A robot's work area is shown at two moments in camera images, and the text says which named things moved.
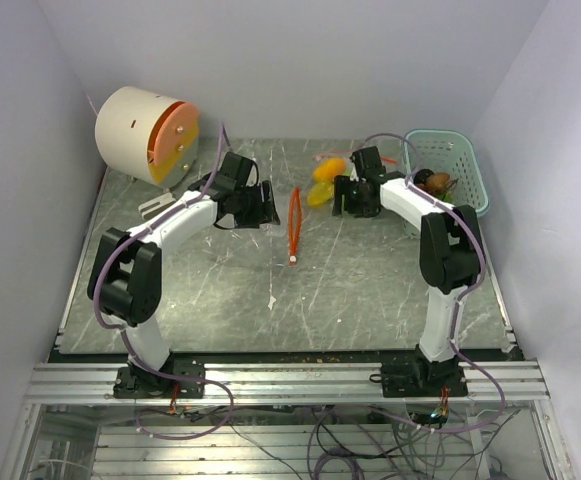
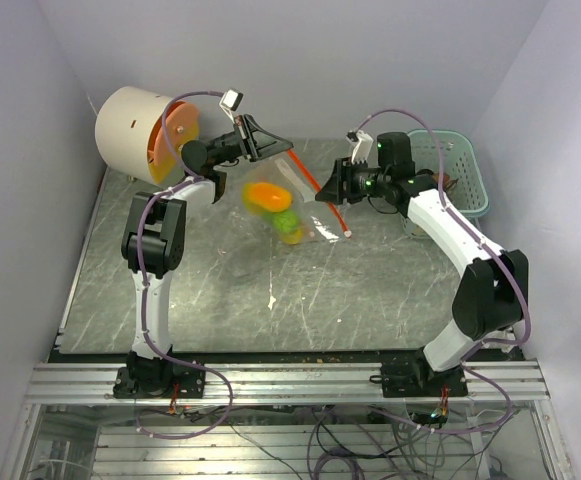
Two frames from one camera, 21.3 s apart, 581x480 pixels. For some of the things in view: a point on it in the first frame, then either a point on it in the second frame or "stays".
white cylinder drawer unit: x=148 y=138 stays
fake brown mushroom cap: x=438 y=183 stays
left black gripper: x=266 y=213 -> x=257 y=143
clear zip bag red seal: x=294 y=225 -> x=232 y=242
